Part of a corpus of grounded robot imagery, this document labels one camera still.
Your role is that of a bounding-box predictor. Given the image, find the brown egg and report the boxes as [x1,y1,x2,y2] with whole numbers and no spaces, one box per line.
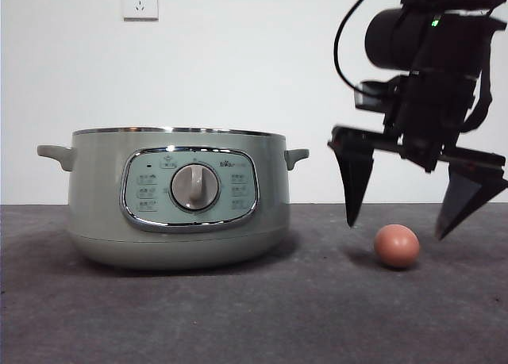
[373,224,421,269]

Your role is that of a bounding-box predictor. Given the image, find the pale green electric pot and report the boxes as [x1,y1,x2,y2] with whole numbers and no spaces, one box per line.
[37,128,310,272]

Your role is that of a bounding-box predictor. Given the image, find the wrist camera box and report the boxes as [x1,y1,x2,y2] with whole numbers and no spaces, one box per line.
[355,80,400,113]

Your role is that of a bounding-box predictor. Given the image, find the black cable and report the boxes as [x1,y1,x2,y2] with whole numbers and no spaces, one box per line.
[333,0,380,94]

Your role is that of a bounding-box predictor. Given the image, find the white wall socket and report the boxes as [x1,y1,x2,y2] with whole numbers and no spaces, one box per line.
[121,0,160,22]

